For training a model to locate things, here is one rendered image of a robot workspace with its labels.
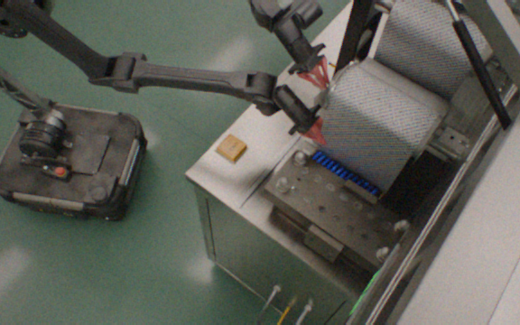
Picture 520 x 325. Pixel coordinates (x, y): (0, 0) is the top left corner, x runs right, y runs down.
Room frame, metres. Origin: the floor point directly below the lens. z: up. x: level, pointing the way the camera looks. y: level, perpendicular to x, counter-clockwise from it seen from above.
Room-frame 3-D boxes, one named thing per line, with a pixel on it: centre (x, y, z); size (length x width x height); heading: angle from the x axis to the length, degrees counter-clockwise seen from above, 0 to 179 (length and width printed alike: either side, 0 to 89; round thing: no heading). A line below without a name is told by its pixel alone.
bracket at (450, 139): (0.59, -0.44, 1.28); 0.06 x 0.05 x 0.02; 57
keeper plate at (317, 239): (0.43, -0.19, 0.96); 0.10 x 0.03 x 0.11; 57
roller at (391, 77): (0.78, -0.36, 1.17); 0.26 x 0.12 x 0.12; 57
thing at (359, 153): (0.64, -0.26, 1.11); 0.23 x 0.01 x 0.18; 57
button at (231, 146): (0.74, 0.09, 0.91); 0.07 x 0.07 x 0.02; 57
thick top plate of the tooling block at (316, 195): (0.51, -0.23, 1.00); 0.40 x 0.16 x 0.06; 57
